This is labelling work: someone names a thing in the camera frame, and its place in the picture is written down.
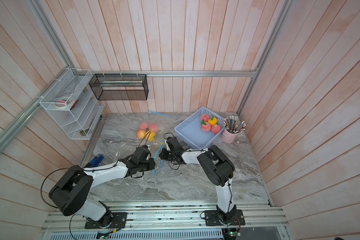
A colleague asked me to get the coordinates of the orange pink toy peach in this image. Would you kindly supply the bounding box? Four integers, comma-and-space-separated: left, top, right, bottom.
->
137, 130, 147, 139

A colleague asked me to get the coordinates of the clear zip-top bag blue zipper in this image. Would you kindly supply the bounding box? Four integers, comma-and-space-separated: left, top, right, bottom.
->
133, 112, 177, 145

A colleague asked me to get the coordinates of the pink peach basket front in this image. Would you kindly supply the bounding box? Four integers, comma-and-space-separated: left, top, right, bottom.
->
140, 122, 150, 131

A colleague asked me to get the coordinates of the pink peach basket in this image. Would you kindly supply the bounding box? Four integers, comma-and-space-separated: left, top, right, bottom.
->
211, 124, 222, 135
201, 120, 212, 133
140, 122, 150, 131

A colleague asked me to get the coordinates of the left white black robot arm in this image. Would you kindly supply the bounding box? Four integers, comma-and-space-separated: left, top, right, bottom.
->
49, 145, 155, 228

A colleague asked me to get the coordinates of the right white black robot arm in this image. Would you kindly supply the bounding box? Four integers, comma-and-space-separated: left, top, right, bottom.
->
160, 137, 236, 219

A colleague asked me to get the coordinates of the lavender plastic basket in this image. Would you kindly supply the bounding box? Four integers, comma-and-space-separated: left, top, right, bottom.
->
175, 107, 225, 149

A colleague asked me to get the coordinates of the blue black device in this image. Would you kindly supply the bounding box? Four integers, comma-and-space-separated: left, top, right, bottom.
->
86, 154, 104, 168

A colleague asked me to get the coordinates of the bundle of pens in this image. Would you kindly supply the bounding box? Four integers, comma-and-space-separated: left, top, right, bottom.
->
225, 116, 246, 134

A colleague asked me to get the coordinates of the tape roll on shelf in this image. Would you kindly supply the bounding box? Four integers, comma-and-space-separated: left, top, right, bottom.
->
54, 96, 75, 110

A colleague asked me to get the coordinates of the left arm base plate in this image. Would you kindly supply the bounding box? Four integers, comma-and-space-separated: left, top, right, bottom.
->
85, 212, 128, 229

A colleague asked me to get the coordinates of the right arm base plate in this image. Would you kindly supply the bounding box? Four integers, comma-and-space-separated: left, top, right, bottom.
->
204, 209, 246, 227

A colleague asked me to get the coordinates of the white wire shelf rack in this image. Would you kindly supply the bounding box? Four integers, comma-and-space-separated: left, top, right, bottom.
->
40, 68, 105, 140

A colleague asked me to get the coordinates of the black mesh wall basket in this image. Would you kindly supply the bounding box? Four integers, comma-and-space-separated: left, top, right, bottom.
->
89, 73, 149, 101

